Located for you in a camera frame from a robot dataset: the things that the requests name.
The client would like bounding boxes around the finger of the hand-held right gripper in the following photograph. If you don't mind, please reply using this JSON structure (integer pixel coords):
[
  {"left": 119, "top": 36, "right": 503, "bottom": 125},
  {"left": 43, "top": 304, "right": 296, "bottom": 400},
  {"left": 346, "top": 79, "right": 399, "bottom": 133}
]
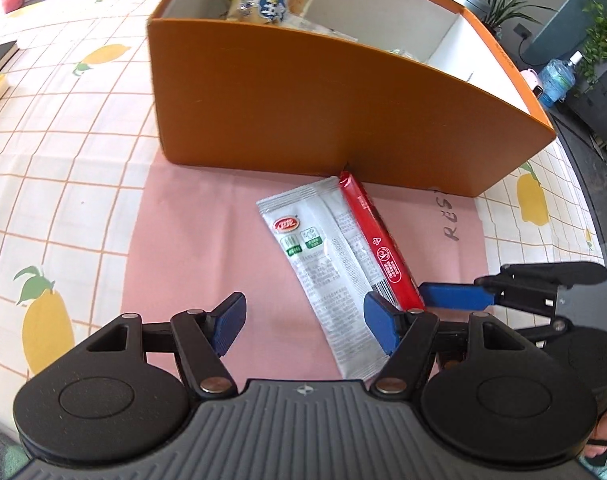
[{"left": 417, "top": 261, "right": 607, "bottom": 318}]

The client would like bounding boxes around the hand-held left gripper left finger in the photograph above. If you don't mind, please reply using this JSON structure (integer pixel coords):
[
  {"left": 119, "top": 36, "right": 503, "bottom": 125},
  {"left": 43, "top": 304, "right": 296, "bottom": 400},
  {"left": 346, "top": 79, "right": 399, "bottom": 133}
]
[{"left": 86, "top": 291, "right": 248, "bottom": 395}]

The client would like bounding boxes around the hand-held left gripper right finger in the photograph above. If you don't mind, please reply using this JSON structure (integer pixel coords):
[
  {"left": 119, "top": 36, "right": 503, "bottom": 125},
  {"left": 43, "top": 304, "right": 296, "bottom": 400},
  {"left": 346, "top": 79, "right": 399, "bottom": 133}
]
[{"left": 363, "top": 292, "right": 534, "bottom": 395}]

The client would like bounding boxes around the red snack bar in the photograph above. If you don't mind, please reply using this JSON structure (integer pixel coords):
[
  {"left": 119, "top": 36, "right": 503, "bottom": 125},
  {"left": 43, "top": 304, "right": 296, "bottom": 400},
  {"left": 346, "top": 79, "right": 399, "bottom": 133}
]
[{"left": 337, "top": 170, "right": 427, "bottom": 311}]

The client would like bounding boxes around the white and green snack packet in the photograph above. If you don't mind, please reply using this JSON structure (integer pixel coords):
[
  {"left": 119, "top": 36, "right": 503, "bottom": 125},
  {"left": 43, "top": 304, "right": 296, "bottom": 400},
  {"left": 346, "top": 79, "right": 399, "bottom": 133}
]
[{"left": 256, "top": 176, "right": 401, "bottom": 381}]

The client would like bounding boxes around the orange cardboard box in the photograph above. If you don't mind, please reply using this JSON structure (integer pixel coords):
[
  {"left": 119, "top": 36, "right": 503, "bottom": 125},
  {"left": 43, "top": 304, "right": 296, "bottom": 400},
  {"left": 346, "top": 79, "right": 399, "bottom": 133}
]
[{"left": 147, "top": 0, "right": 557, "bottom": 198}]

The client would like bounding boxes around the yellow potato sticks bag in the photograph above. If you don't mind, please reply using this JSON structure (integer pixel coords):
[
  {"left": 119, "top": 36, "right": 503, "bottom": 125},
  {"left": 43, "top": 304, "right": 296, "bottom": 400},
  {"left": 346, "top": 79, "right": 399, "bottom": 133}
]
[{"left": 225, "top": 0, "right": 317, "bottom": 28}]

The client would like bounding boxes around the pink mat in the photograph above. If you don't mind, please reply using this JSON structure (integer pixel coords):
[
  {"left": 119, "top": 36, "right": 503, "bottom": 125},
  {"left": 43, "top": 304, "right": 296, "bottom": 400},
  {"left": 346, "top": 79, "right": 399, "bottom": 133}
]
[{"left": 121, "top": 162, "right": 489, "bottom": 381}]

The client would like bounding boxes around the blue water jug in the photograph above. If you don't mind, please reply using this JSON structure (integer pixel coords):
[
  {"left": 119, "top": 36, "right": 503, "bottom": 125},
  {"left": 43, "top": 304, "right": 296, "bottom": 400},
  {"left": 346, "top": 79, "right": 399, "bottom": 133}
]
[{"left": 538, "top": 51, "right": 584, "bottom": 108}]

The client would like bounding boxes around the dark cabinet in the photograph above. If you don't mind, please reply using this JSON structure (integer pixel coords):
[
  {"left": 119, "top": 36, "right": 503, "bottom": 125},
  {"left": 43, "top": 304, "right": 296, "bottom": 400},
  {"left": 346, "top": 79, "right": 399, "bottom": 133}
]
[{"left": 563, "top": 60, "right": 607, "bottom": 146}]

